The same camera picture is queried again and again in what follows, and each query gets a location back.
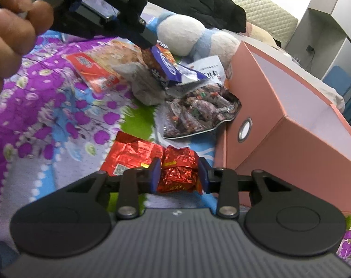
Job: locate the person's left hand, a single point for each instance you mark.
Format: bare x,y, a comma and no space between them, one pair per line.
21,21

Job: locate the grey white wardrobe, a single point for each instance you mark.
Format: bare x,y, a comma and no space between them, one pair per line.
322,39

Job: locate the pink open storage box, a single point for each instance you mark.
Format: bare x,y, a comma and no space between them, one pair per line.
286,127

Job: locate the shrimp flavour snack bag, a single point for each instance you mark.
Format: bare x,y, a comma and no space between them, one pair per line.
198,102

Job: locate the cream quilted headboard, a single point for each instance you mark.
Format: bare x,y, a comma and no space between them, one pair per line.
270,17

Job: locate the red clear snack bag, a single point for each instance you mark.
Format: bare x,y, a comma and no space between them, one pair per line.
98,66

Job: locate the colourful floral bed sheet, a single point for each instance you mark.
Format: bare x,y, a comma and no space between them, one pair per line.
55,130

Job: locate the black jacket on bed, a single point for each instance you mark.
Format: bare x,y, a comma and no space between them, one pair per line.
221,14

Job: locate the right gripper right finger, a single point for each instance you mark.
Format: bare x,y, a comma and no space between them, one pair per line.
224,182

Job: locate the white blue plush toy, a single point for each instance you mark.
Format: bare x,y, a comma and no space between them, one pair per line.
188,37

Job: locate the grey clear snack packet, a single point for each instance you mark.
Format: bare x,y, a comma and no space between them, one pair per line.
143,84

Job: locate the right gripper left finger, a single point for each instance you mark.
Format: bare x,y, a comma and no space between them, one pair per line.
133,183

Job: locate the blue foam pad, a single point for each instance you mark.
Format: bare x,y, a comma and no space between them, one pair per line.
338,79

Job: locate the red foil candy packet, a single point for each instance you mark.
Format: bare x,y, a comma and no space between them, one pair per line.
179,171

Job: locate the beige pillow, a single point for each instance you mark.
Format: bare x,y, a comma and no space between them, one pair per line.
260,34

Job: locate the blue white snack bag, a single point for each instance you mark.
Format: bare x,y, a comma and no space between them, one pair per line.
166,70

